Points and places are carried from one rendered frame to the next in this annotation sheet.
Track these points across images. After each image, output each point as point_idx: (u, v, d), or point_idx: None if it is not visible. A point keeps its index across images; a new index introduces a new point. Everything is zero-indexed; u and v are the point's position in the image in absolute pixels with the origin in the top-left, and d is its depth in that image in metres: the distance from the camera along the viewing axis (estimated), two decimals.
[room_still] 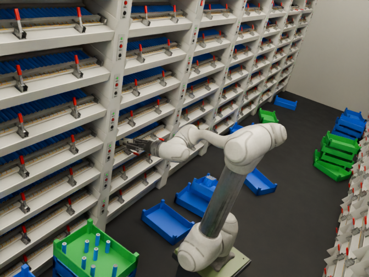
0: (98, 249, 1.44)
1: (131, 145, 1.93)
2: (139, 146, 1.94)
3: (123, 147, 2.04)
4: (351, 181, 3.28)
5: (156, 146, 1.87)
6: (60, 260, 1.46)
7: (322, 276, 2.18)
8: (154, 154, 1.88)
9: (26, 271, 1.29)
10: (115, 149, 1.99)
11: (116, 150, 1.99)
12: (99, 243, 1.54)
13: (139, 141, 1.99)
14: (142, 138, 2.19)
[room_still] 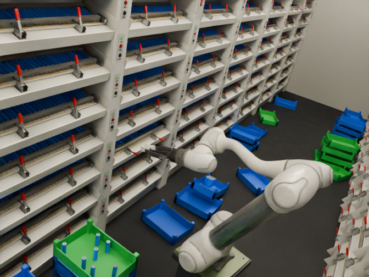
0: (98, 249, 1.44)
1: (154, 153, 1.83)
2: (162, 154, 1.84)
3: (123, 147, 2.04)
4: (351, 181, 3.28)
5: (181, 155, 1.76)
6: (60, 260, 1.46)
7: (322, 276, 2.18)
8: (179, 163, 1.78)
9: (26, 271, 1.29)
10: (115, 149, 1.99)
11: (116, 150, 1.99)
12: (99, 243, 1.54)
13: (162, 148, 1.89)
14: (142, 138, 2.19)
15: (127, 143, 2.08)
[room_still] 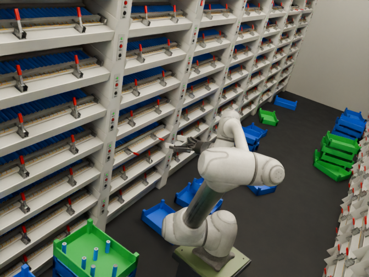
0: (98, 249, 1.44)
1: (195, 142, 2.06)
2: None
3: (123, 147, 2.04)
4: (351, 181, 3.28)
5: None
6: (60, 260, 1.46)
7: (322, 276, 2.18)
8: None
9: (26, 271, 1.29)
10: (115, 149, 1.99)
11: (116, 150, 1.99)
12: None
13: None
14: (142, 138, 2.19)
15: (127, 143, 2.08)
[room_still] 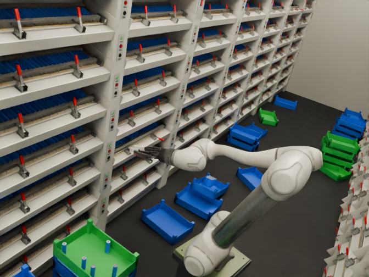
0: None
1: (143, 154, 1.82)
2: (151, 154, 1.83)
3: (123, 147, 2.04)
4: (351, 181, 3.28)
5: (170, 154, 1.76)
6: (60, 260, 1.46)
7: (322, 276, 2.18)
8: (168, 163, 1.77)
9: (26, 271, 1.29)
10: (115, 149, 1.99)
11: (116, 150, 1.99)
12: None
13: (151, 149, 1.88)
14: (142, 138, 2.19)
15: (127, 143, 2.08)
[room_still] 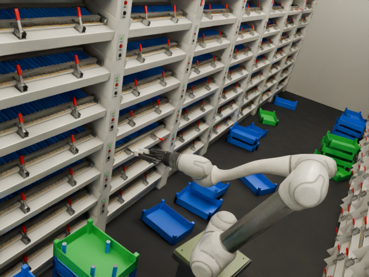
0: None
1: (147, 157, 1.78)
2: (156, 158, 1.79)
3: (123, 147, 2.04)
4: (351, 181, 3.28)
5: (175, 158, 1.72)
6: (60, 260, 1.46)
7: (322, 276, 2.18)
8: (173, 167, 1.73)
9: (26, 271, 1.29)
10: (115, 149, 1.99)
11: (116, 150, 1.99)
12: None
13: (156, 152, 1.84)
14: (142, 138, 2.19)
15: (127, 143, 2.08)
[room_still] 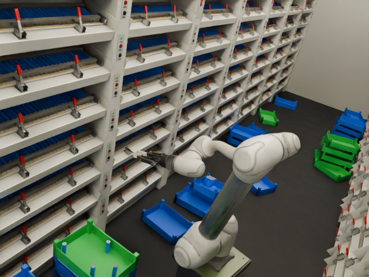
0: None
1: None
2: None
3: (122, 145, 2.04)
4: (351, 181, 3.28)
5: None
6: (60, 260, 1.46)
7: (322, 276, 2.18)
8: None
9: (26, 271, 1.29)
10: None
11: (114, 149, 1.99)
12: None
13: None
14: (140, 137, 2.20)
15: (126, 142, 2.08)
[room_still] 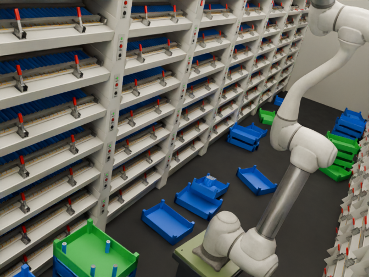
0: None
1: None
2: None
3: (121, 144, 2.04)
4: (351, 181, 3.28)
5: None
6: (60, 260, 1.46)
7: (322, 276, 2.18)
8: None
9: (26, 271, 1.29)
10: None
11: None
12: None
13: None
14: (140, 137, 2.20)
15: (125, 141, 2.08)
